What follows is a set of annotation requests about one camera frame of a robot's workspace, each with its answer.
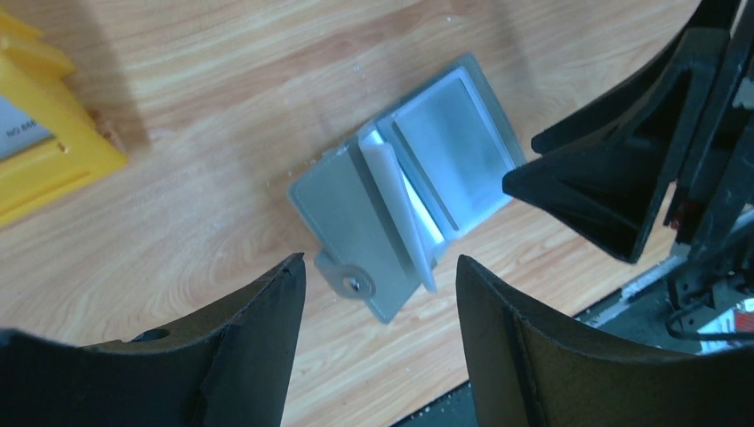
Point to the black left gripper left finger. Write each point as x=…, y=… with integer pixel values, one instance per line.
x=226, y=364

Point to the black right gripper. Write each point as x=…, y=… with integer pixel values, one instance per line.
x=599, y=169

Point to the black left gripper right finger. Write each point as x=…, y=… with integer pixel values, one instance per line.
x=589, y=383

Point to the silver card in yellow bin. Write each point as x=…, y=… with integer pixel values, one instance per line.
x=19, y=131

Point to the yellow plastic bin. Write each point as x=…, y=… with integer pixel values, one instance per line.
x=76, y=155

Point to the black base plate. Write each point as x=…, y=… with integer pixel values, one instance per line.
x=589, y=342

